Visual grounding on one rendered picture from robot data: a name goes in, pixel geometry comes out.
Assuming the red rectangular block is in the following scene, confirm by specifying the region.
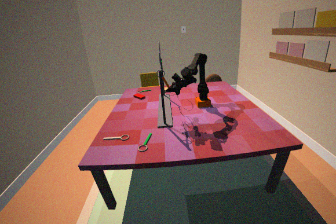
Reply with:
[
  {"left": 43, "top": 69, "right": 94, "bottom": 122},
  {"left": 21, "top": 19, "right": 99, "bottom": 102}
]
[{"left": 134, "top": 94, "right": 145, "bottom": 100}]

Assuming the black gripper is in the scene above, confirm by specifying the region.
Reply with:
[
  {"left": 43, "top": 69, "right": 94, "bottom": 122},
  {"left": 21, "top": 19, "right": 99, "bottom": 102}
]
[{"left": 166, "top": 78, "right": 187, "bottom": 95}]

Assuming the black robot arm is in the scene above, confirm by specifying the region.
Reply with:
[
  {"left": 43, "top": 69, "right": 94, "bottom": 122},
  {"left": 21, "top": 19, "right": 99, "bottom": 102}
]
[{"left": 171, "top": 53, "right": 209, "bottom": 101}]

